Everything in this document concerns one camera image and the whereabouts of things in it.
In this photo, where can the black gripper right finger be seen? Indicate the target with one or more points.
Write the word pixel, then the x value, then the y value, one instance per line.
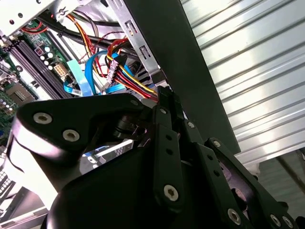
pixel 219 186

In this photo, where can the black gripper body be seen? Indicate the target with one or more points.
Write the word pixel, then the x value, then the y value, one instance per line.
pixel 107 190

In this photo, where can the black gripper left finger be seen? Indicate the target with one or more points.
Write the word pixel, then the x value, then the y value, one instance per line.
pixel 71 112

